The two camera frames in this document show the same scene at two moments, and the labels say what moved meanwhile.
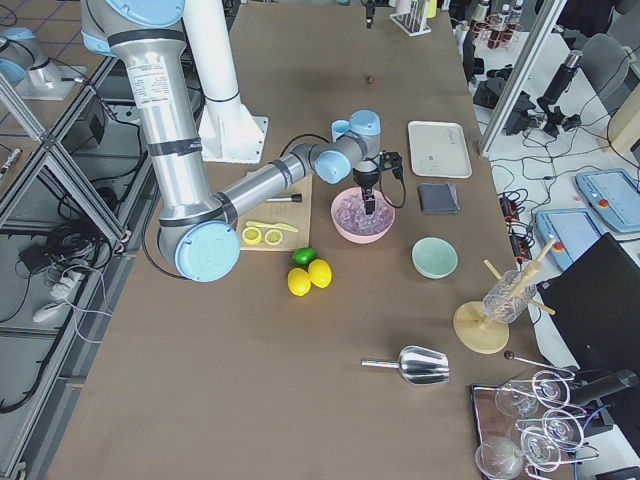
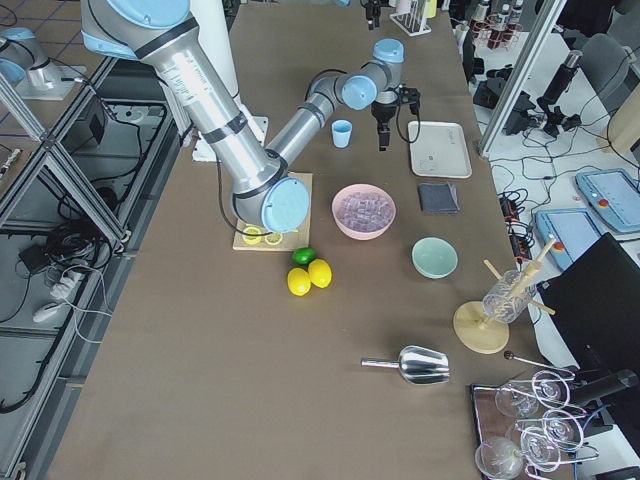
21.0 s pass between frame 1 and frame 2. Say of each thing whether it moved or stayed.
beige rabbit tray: stayed
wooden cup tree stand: stayed
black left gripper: moved
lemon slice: stayed
